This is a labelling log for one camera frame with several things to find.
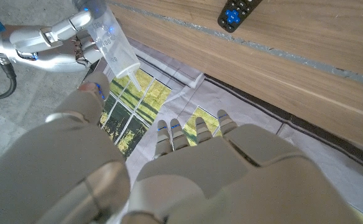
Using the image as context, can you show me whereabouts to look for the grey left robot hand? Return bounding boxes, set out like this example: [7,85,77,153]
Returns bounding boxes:
[0,72,363,224]

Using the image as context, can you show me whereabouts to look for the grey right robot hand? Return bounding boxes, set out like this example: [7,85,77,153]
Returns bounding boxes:
[0,7,105,74]

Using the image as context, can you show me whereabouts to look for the large clear plastic syringe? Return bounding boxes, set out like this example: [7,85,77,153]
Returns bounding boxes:
[72,0,143,93]

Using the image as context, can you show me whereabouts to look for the black TV remote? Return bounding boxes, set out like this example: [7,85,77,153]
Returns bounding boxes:
[217,0,264,34]

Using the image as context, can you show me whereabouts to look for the printed window backdrop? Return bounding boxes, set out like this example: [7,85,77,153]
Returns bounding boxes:
[85,36,363,224]

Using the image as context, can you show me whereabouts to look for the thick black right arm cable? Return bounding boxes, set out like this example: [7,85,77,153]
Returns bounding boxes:
[0,62,17,100]

